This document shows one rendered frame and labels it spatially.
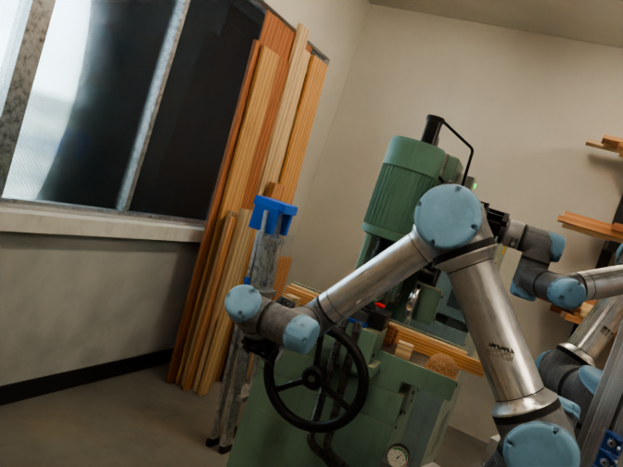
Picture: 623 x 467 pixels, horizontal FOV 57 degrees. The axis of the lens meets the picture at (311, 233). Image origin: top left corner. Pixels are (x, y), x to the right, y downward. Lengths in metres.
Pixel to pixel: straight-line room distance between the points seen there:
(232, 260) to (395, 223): 1.57
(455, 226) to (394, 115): 3.33
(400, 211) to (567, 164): 2.47
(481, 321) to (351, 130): 3.45
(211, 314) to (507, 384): 2.34
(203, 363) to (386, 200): 1.83
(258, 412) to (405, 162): 0.87
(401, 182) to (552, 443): 0.92
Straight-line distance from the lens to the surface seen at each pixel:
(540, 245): 1.62
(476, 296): 1.03
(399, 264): 1.19
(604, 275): 1.59
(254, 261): 2.60
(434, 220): 1.01
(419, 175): 1.72
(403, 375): 1.66
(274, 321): 1.15
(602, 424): 1.41
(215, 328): 3.21
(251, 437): 1.85
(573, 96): 4.16
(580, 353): 1.78
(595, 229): 3.55
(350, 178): 4.31
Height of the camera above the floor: 1.29
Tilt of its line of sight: 5 degrees down
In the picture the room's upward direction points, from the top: 18 degrees clockwise
